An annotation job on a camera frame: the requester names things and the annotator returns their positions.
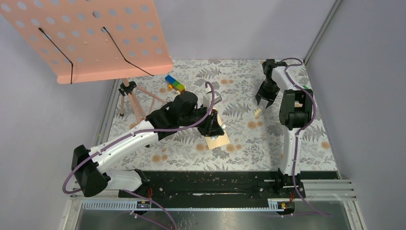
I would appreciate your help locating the aluminium frame rail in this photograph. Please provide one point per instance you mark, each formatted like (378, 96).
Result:
(337, 190)

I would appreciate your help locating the white green glue stick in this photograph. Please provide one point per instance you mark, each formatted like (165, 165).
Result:
(220, 131)

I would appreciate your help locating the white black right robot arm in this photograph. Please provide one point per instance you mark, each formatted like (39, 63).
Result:
(296, 113)

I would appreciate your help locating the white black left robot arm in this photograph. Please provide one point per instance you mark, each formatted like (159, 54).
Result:
(92, 167)

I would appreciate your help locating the floral patterned table mat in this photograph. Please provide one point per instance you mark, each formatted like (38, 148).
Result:
(256, 142)

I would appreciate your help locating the multicolour toy block car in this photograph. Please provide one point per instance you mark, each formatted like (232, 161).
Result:
(174, 84)

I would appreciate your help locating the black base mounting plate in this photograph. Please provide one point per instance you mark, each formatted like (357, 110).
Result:
(222, 189)

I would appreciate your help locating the pink tripod music stand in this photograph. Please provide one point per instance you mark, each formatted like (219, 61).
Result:
(89, 40)

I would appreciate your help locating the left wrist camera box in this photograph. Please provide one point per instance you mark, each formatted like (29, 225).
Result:
(208, 99)

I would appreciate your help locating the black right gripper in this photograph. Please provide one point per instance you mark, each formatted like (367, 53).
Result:
(270, 97)

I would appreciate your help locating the small cream crumb piece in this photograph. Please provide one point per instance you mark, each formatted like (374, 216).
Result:
(257, 111)

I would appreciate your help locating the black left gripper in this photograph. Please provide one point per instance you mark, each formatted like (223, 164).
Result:
(212, 127)

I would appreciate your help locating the cream envelope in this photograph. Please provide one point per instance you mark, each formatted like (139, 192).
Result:
(220, 140)

